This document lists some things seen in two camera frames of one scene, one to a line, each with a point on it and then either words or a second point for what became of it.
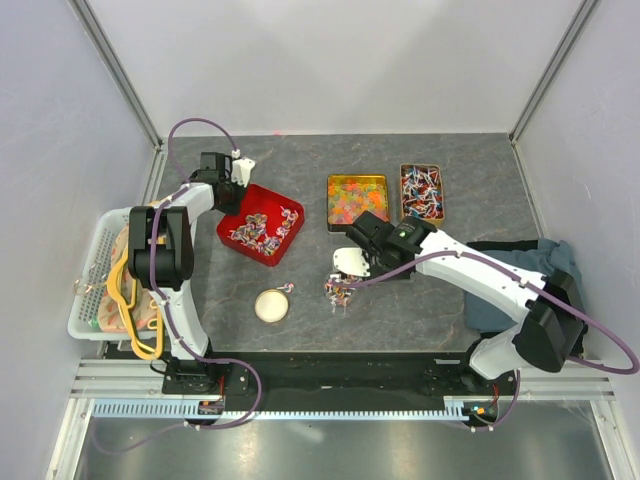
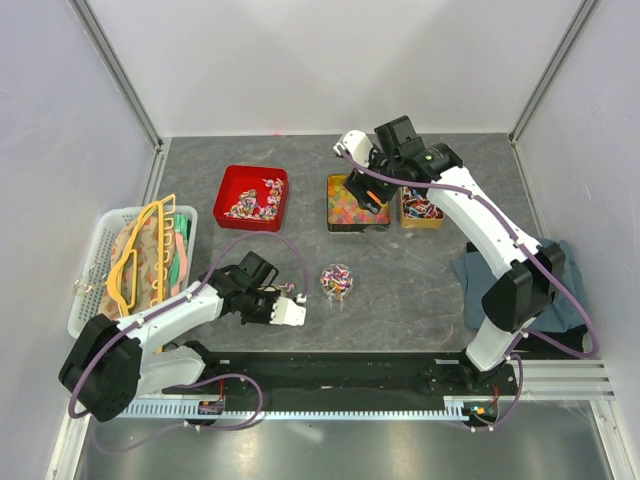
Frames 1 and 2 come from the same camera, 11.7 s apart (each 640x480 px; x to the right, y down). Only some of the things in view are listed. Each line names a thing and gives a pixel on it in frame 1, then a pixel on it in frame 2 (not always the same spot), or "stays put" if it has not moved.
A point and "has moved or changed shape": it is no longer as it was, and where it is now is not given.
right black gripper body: x=376 y=265 to x=379 y=161
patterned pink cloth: x=127 y=307 stays put
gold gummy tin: x=350 y=195 stays put
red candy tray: x=266 y=225 has moved or changed shape
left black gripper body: x=234 y=195 to x=258 y=307
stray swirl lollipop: x=288 y=287 stays put
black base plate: x=205 y=382 stays put
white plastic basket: x=83 y=321 stays put
